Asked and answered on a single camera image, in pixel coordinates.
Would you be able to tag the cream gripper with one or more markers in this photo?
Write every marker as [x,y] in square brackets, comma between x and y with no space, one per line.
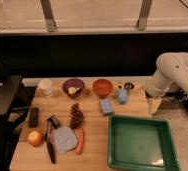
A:
[154,104]

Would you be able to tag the blue sponge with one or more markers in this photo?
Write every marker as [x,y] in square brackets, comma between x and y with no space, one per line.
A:
[105,106]

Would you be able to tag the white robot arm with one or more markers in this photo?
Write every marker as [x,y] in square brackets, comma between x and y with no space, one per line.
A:
[172,67]

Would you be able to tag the green plastic tray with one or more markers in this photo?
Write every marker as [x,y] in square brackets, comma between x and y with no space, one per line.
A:
[141,144]

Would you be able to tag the orange bowl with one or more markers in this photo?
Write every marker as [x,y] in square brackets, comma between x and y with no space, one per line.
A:
[102,87]

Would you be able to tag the bunch of red grapes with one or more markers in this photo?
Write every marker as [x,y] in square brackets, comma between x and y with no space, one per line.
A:
[77,116]

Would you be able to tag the purple bowl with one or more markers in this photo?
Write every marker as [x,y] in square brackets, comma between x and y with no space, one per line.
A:
[73,82]

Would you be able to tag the yellow item in bowl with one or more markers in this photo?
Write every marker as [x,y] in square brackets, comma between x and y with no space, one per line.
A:
[73,90]

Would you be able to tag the orange carrot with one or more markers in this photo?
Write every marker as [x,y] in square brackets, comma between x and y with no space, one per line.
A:
[80,143]

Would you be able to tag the grey folded cloth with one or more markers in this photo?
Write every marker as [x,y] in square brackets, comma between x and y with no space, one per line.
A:
[64,139]

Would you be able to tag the small dark brush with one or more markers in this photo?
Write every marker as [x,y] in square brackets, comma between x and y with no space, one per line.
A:
[54,121]

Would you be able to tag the white cup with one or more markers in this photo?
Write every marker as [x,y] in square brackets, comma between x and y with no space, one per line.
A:
[45,85]

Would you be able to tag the black rectangular block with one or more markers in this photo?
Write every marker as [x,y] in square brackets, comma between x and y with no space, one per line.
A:
[33,117]

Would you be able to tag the red yellow apple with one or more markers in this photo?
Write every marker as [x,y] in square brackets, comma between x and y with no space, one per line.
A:
[34,138]

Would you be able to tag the black office chair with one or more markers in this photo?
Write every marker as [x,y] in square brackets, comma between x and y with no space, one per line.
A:
[14,105]

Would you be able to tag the black handled knife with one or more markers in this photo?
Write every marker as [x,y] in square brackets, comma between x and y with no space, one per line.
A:
[50,147]

